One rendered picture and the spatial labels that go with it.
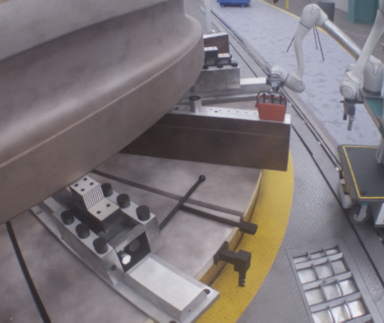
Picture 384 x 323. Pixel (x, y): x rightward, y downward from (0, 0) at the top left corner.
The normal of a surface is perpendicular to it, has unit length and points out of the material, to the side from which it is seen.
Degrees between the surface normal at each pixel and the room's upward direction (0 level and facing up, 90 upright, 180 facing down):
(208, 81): 90
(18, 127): 56
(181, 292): 0
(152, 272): 0
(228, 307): 0
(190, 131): 90
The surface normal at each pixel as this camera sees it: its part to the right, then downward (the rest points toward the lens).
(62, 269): -0.07, -0.83
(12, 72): 0.72, 0.34
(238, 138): -0.28, 0.55
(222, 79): 0.10, 0.55
